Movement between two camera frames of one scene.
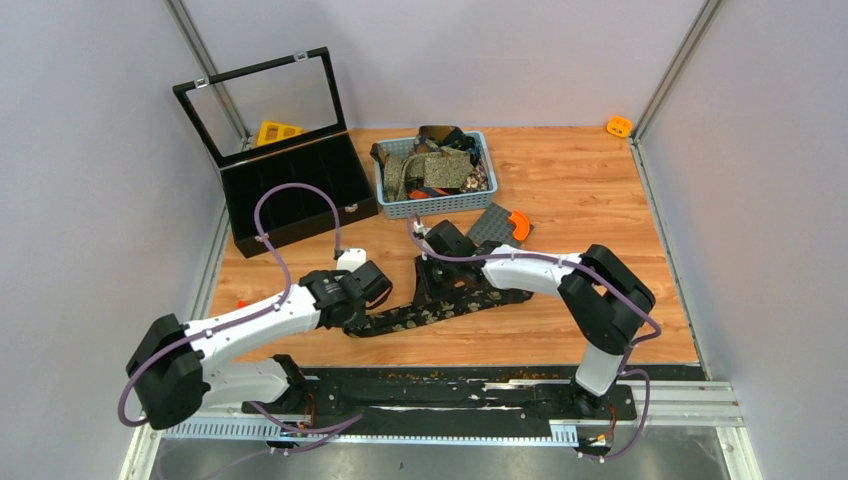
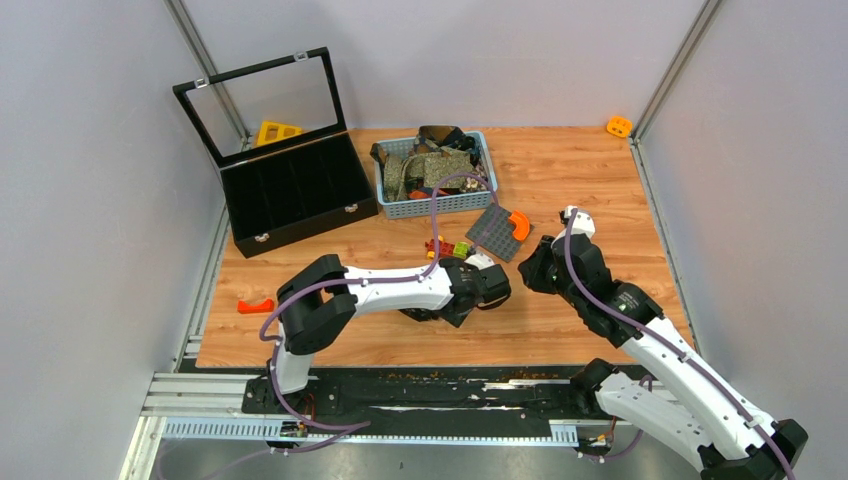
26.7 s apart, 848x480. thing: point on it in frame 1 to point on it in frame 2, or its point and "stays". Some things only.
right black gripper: [424, 266] to [529, 270]
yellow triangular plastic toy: [271, 131] stays
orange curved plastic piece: [522, 225] stays
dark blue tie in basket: [462, 141] stays
